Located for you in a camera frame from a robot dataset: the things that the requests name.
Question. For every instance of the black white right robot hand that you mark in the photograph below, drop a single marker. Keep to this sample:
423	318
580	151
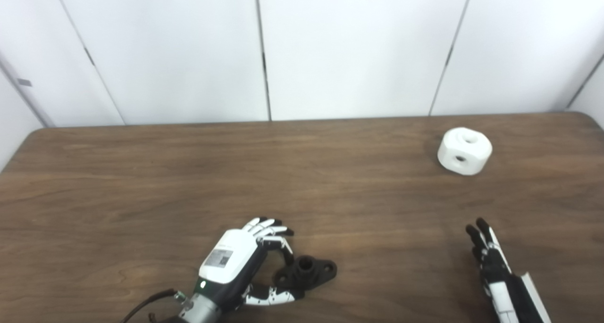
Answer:
500	285

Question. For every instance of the black flanged holder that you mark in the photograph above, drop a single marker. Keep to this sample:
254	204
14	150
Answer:
311	273

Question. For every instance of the round white plastic piece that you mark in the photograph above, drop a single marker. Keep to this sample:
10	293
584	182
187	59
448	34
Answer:
465	148

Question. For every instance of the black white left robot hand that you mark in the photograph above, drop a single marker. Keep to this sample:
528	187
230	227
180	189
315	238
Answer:
229	257

